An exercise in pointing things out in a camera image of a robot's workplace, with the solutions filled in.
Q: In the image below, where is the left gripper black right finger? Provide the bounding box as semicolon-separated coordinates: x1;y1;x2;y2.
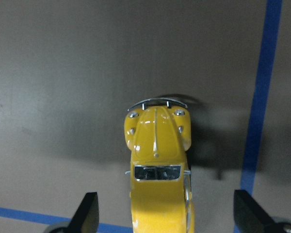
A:
233;190;281;233

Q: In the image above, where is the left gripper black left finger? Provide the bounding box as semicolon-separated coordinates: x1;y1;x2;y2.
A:
67;192;99;233

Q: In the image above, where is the yellow beetle toy car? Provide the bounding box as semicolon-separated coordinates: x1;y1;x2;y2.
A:
124;97;195;233

